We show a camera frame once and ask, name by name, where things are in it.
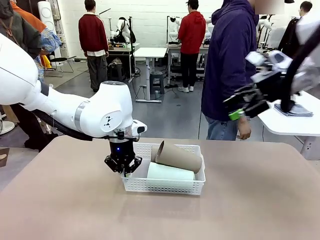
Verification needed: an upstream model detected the blue cloth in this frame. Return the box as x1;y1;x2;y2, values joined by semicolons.
273;103;314;118

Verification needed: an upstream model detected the white standing desk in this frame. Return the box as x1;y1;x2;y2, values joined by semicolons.
133;47;168;104

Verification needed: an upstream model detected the person in orange and blue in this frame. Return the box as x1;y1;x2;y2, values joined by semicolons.
11;0;62;85

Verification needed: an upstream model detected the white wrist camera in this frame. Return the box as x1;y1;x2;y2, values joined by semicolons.
244;50;293;74
131;119;148;135

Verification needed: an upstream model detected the background work table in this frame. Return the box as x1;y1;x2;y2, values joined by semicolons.
107;43;141;84
166;43;210;85

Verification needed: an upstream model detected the person in purple hoodie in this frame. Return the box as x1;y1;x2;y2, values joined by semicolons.
201;0;261;141

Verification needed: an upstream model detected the person in dark red sweater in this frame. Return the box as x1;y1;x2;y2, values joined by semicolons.
78;0;110;93

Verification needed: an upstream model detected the white perforated plastic basket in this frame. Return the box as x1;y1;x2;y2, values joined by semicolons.
121;142;206;196

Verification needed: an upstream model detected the grey plastic stool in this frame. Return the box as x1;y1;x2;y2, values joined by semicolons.
149;71;165;95

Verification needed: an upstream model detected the white tower appliance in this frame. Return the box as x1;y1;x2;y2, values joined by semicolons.
37;1;62;60

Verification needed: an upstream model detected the person's right hand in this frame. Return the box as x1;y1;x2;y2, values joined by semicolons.
236;117;252;140

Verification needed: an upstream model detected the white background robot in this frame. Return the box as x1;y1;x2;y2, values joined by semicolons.
109;16;137;45
167;16;182;42

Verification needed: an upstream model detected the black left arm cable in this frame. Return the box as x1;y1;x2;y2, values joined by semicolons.
32;109;94;142

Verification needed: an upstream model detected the dark plastic stool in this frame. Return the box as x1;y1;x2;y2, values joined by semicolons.
108;57;125;81

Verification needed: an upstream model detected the person in black top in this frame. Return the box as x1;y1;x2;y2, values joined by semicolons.
277;1;313;58

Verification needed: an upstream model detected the black metal chair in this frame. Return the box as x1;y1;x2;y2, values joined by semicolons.
44;55;77;78

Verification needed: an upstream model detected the brown cardboard piece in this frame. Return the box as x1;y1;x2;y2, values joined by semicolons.
0;147;11;168

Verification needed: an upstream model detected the person in dark green coat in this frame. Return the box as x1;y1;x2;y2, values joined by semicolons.
0;0;60;152

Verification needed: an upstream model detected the brown cup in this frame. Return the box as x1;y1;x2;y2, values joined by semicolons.
155;140;203;174
150;144;161;163

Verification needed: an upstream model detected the white side table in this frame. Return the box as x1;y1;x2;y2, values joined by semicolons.
257;91;320;161

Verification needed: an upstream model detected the mint green cup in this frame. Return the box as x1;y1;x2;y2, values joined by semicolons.
146;161;195;181

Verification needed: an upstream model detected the white round fan base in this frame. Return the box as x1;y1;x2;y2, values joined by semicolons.
0;112;16;136

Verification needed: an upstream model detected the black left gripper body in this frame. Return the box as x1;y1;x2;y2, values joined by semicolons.
109;138;136;166

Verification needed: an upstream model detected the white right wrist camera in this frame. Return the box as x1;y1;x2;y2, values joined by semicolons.
244;50;293;74

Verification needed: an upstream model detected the person in red hoodie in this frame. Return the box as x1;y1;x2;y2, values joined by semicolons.
177;0;207;94

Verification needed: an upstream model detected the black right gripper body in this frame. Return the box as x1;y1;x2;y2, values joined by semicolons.
251;71;288;103

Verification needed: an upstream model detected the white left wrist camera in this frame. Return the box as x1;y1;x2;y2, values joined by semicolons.
131;119;148;135

